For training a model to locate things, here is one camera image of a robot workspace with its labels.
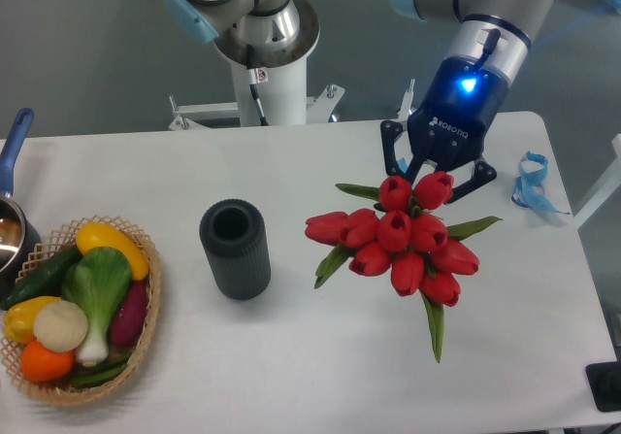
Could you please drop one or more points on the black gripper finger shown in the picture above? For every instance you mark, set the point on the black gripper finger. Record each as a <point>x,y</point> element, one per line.
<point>483,173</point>
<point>420,142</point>

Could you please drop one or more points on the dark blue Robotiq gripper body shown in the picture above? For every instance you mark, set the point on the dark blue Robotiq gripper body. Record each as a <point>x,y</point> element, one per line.
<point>450,125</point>

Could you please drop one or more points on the red tulip bouquet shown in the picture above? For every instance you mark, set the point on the red tulip bouquet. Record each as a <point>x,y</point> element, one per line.
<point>402,236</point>

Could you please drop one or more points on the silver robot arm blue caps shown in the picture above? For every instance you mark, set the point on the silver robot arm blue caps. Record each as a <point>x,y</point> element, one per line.
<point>493,34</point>

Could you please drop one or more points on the dark grey ribbed vase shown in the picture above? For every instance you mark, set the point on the dark grey ribbed vase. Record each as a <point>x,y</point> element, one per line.
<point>233,236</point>

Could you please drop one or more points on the black device at edge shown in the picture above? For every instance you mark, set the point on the black device at edge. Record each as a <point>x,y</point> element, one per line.
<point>604,382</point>

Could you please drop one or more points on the purple sweet potato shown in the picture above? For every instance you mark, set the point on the purple sweet potato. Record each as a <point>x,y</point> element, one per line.
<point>129,320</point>

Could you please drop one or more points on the green bok choy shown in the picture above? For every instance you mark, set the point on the green bok choy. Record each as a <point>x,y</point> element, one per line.
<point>98,284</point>

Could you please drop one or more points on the woven wicker basket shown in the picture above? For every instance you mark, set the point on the woven wicker basket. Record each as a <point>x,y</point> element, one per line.
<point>87,234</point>

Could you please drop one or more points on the green pea pods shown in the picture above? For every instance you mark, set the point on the green pea pods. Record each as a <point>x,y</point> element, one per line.
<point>99,374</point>

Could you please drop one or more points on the dark green cucumber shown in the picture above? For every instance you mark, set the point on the dark green cucumber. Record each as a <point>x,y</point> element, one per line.
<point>44,280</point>

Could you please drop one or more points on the cream white onion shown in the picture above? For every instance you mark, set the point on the cream white onion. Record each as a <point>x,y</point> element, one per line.
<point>60,326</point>

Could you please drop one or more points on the yellow bell pepper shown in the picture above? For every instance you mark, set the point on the yellow bell pepper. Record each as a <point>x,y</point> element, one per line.
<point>19,319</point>

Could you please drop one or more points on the orange fruit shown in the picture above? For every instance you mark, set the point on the orange fruit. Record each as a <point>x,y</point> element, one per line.
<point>41,365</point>

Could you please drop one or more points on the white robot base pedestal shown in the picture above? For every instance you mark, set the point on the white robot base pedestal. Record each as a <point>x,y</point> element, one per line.
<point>267,44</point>

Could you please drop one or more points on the white frame at right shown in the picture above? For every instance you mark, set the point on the white frame at right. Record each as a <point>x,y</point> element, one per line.
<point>606,184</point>

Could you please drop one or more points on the blue handled saucepan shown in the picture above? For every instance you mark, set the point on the blue handled saucepan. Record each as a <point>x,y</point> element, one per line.
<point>18,235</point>

